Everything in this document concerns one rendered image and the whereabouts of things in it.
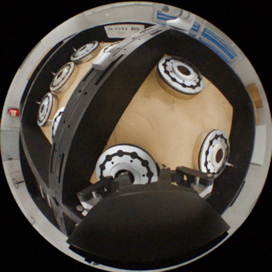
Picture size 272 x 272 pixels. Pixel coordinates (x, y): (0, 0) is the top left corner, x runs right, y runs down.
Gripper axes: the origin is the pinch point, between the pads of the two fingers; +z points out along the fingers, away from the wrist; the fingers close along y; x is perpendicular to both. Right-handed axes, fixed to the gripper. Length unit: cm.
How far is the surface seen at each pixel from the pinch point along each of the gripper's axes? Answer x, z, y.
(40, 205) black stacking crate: -21, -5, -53
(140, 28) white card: 31.1, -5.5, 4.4
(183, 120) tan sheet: 7.6, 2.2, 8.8
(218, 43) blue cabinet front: 141, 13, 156
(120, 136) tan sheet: 6.3, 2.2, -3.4
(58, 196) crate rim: -0.9, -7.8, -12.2
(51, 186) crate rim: 0.6, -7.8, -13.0
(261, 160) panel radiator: -87, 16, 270
